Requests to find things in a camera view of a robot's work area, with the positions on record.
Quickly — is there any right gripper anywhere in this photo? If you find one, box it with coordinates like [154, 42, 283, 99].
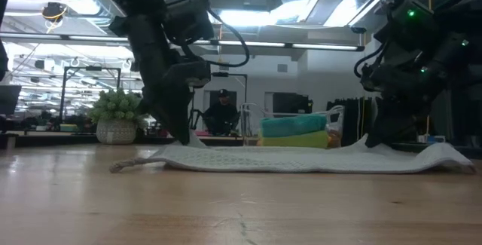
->
[359, 0, 472, 149]

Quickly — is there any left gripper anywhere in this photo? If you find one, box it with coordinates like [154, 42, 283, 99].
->
[129, 10, 212, 146]

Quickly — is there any clear plastic bin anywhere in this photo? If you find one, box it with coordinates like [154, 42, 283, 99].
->
[240, 103, 346, 149]

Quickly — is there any teal microfiber towel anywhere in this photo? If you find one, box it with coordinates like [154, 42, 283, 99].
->
[260, 113, 328, 139]

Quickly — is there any lime green microfiber towel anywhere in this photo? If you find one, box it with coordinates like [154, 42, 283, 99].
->
[257, 129, 331, 149]

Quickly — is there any grey microfiber towel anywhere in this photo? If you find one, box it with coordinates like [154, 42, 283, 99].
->
[108, 131, 477, 175]

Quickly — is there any blue white box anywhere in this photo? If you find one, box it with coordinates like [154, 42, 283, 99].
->
[417, 134, 447, 145]

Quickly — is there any person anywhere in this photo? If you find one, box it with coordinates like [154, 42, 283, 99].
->
[203, 88, 243, 137]

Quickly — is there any green artificial potted plant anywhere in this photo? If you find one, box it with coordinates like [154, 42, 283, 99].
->
[87, 87, 151, 146]

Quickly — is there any long ceiling light bar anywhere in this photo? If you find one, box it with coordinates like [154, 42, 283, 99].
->
[0, 32, 365, 53]

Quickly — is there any black background monitor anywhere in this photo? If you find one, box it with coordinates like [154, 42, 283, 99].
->
[0, 84, 23, 116]

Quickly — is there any black background rig frame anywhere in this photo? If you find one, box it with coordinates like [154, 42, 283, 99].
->
[59, 66, 122, 125]
[209, 71, 249, 139]

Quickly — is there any black aluminium table frame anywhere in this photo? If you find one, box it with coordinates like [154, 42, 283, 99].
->
[0, 130, 482, 159]

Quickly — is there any black yellow cord reel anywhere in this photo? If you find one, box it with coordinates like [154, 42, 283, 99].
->
[40, 2, 69, 23]

